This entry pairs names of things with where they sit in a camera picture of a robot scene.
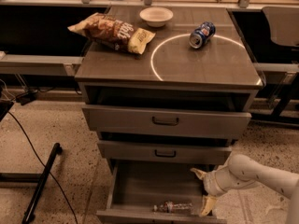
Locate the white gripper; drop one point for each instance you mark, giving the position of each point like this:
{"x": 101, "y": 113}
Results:
{"x": 211, "y": 183}

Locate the clear plastic water bottle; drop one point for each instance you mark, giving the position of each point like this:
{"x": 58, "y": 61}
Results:
{"x": 173, "y": 208}

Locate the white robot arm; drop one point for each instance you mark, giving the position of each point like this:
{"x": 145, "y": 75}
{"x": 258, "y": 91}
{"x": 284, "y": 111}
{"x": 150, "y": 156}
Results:
{"x": 242, "y": 172}

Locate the grey bottom drawer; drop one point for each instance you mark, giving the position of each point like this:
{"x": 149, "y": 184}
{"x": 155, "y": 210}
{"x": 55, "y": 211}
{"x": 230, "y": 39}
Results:
{"x": 138, "y": 185}

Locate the grey drawer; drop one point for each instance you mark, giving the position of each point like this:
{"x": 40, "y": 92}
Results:
{"x": 166, "y": 122}
{"x": 138, "y": 185}
{"x": 115, "y": 150}

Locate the grey drawer cabinet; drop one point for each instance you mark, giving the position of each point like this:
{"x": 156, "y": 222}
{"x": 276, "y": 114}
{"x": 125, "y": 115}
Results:
{"x": 170, "y": 74}

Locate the grey middle drawer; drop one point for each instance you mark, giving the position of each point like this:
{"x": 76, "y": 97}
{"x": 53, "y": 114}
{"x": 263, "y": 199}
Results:
{"x": 115, "y": 150}

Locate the grey top drawer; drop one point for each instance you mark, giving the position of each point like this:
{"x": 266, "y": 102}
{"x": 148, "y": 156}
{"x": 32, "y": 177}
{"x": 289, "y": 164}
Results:
{"x": 166, "y": 122}

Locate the blue soda can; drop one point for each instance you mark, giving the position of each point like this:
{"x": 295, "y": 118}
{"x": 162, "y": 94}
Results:
{"x": 201, "y": 35}

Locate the black stand leg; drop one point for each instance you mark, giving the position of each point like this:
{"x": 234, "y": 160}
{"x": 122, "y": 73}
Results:
{"x": 29, "y": 214}

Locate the white bowl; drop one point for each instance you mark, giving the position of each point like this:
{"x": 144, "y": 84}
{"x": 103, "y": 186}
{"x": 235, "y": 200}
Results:
{"x": 156, "y": 16}

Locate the brown chip bag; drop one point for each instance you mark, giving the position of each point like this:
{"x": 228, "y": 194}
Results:
{"x": 118, "y": 35}

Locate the grey left bench rail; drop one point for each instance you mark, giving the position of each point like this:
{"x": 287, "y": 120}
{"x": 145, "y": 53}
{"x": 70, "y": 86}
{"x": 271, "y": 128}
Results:
{"x": 39, "y": 65}

